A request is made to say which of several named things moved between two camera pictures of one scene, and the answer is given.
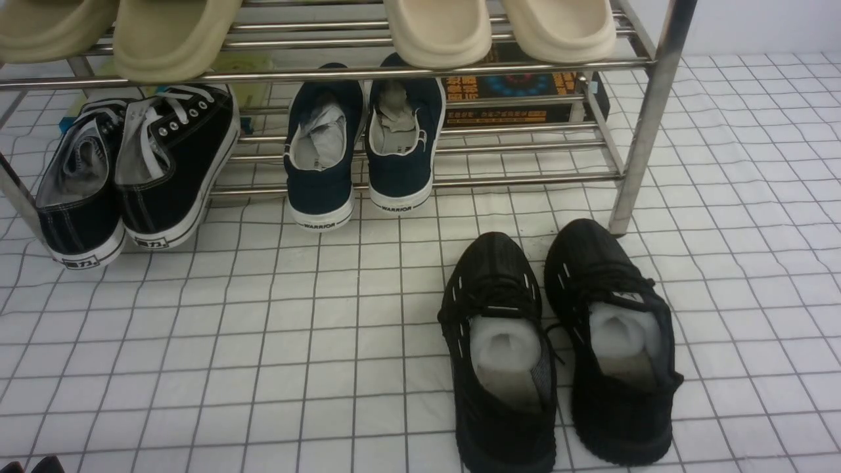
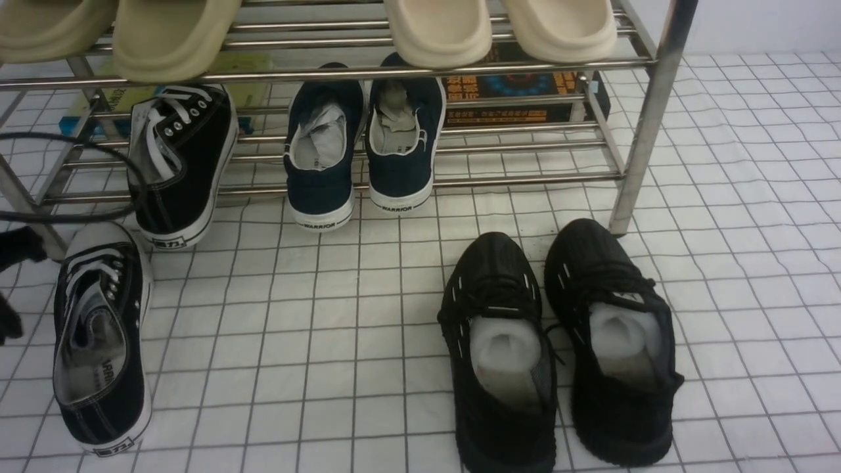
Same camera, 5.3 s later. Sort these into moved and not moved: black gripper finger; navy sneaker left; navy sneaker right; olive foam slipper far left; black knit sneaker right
Moved: black gripper finger
Not moved: black knit sneaker right; navy sneaker right; olive foam slipper far left; navy sneaker left
